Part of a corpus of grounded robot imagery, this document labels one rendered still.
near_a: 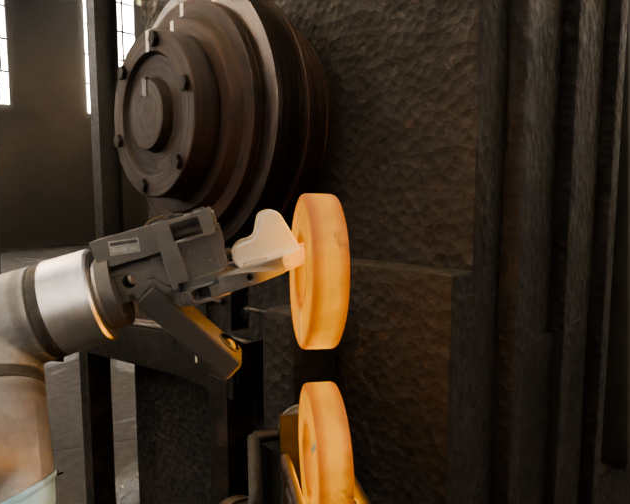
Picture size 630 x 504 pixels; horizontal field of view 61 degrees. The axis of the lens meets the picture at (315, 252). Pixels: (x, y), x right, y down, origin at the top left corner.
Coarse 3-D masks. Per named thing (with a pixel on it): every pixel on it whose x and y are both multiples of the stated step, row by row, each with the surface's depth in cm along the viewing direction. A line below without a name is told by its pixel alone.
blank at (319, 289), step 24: (312, 216) 47; (336, 216) 48; (312, 240) 46; (336, 240) 46; (312, 264) 46; (336, 264) 46; (312, 288) 46; (336, 288) 46; (312, 312) 46; (336, 312) 46; (312, 336) 48; (336, 336) 48
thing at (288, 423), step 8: (280, 416) 63; (288, 416) 63; (296, 416) 63; (280, 424) 63; (288, 424) 63; (296, 424) 63; (280, 432) 63; (288, 432) 63; (296, 432) 63; (280, 440) 63; (288, 440) 63; (296, 440) 63; (280, 448) 63; (288, 448) 63; (296, 448) 63; (280, 456) 63; (296, 456) 63; (280, 464) 63; (296, 464) 63; (280, 472) 63; (296, 472) 63; (280, 480) 63; (280, 488) 63
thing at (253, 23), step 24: (216, 0) 88; (240, 0) 84; (264, 24) 81; (264, 48) 81; (288, 48) 84; (264, 72) 81; (288, 72) 83; (264, 96) 82; (288, 96) 82; (264, 120) 82; (288, 120) 83; (264, 144) 82; (288, 144) 84; (264, 168) 83; (288, 168) 86; (264, 192) 84; (240, 216) 88
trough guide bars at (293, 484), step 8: (288, 456) 62; (288, 464) 60; (288, 472) 58; (288, 480) 56; (296, 480) 56; (288, 488) 55; (296, 488) 54; (360, 488) 53; (288, 496) 57; (296, 496) 52; (360, 496) 52
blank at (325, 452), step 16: (304, 384) 57; (320, 384) 56; (304, 400) 57; (320, 400) 52; (336, 400) 52; (304, 416) 57; (320, 416) 51; (336, 416) 51; (304, 432) 58; (320, 432) 50; (336, 432) 50; (304, 448) 59; (320, 448) 49; (336, 448) 49; (304, 464) 58; (320, 464) 48; (336, 464) 48; (352, 464) 49; (304, 480) 58; (320, 480) 48; (336, 480) 48; (352, 480) 48; (304, 496) 58; (320, 496) 48; (336, 496) 48; (352, 496) 48
